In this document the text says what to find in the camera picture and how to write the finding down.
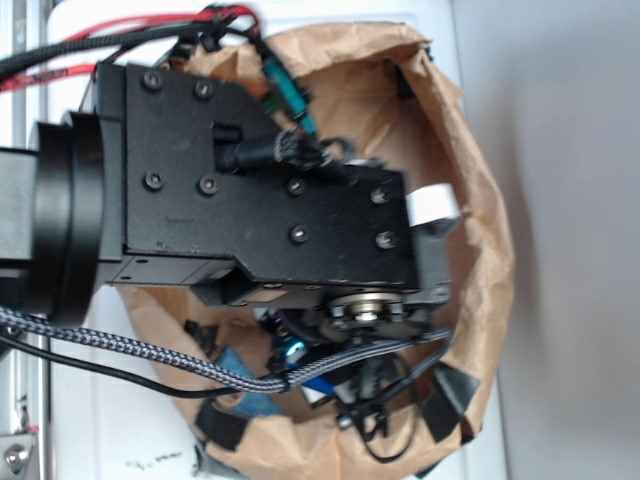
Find grey braided cable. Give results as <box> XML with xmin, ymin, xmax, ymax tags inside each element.
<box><xmin>0</xmin><ymin>305</ymin><xmax>451</xmax><ymax>396</ymax></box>

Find brown paper bag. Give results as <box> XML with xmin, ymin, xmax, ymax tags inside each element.
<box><xmin>119</xmin><ymin>21</ymin><xmax>516</xmax><ymax>480</ymax></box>

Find thin black cable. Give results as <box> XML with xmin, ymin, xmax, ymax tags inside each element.
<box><xmin>0</xmin><ymin>334</ymin><xmax>241</xmax><ymax>400</ymax></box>

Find aluminium frame rail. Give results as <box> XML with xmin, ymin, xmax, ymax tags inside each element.
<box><xmin>0</xmin><ymin>0</ymin><xmax>56</xmax><ymax>480</ymax></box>

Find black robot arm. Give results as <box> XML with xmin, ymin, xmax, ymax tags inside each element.
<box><xmin>1</xmin><ymin>64</ymin><xmax>460</xmax><ymax>343</ymax></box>

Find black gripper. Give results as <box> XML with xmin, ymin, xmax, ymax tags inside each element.
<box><xmin>93</xmin><ymin>64</ymin><xmax>459</xmax><ymax>344</ymax></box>

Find red cable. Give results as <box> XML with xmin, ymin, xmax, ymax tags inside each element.
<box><xmin>0</xmin><ymin>4</ymin><xmax>259</xmax><ymax>92</ymax></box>

